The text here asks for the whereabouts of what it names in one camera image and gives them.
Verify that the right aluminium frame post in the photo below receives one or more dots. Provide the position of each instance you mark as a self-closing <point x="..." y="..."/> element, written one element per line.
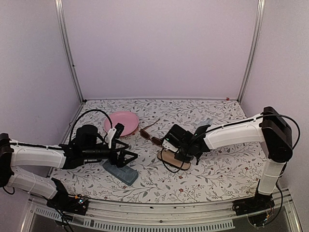
<point x="254" y="44"/>

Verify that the pink plate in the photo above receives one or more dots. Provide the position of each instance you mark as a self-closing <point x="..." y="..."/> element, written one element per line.
<point x="129" y="119"/>

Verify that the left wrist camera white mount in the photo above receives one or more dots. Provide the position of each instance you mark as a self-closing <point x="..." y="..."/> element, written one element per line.
<point x="113" y="133"/>

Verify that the aluminium frame post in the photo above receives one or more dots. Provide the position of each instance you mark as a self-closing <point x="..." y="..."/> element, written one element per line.
<point x="254" y="44"/>
<point x="67" y="49"/>

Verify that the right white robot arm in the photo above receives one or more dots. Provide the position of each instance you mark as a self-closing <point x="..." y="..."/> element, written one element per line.
<point x="267" y="133"/>

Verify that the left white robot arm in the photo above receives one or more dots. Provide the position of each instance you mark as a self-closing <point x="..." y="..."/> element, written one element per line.
<point x="88" y="146"/>

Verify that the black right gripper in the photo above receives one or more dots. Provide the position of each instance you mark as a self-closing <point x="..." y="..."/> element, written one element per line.
<point x="180" y="158"/>

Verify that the grey case green lining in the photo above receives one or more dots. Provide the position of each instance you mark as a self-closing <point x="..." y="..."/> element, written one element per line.
<point x="125" y="174"/>

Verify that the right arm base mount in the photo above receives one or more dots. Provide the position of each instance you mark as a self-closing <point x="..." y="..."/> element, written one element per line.
<point x="255" y="204"/>

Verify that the front aluminium rail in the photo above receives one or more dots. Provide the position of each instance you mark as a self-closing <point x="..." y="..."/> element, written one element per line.
<point x="109" y="216"/>

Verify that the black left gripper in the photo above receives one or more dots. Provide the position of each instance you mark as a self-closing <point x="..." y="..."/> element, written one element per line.
<point x="119" y="162"/>

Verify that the black glasses case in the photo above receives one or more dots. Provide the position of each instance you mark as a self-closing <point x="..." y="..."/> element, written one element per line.
<point x="168" y="158"/>

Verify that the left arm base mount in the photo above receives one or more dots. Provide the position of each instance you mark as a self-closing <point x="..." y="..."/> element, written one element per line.
<point x="62" y="201"/>

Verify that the light blue cloth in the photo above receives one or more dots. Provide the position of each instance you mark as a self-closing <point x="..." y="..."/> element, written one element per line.
<point x="208" y="121"/>

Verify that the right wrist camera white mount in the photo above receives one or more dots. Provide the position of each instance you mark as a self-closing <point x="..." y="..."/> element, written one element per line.
<point x="171" y="143"/>

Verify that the brown sunglasses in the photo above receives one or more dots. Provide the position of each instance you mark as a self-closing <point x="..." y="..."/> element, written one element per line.
<point x="145" y="135"/>

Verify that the left aluminium frame post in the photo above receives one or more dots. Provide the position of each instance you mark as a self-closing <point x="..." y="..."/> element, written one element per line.
<point x="67" y="49"/>

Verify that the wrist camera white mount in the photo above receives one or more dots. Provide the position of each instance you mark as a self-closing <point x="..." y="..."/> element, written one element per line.
<point x="171" y="143"/>
<point x="113" y="133"/>

